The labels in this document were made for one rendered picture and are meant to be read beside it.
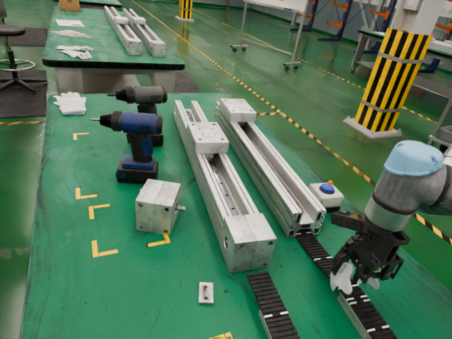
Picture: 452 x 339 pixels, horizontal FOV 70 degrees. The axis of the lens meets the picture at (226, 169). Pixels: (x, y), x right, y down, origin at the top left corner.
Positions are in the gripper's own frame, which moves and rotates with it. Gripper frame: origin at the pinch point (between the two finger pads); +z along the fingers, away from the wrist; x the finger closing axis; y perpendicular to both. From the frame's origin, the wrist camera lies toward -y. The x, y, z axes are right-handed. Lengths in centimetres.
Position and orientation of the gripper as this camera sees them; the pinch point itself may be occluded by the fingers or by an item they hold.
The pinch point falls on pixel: (344, 281)
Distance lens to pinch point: 81.2
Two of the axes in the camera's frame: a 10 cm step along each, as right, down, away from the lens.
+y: 2.7, 5.3, -8.0
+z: -1.3, 8.5, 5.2
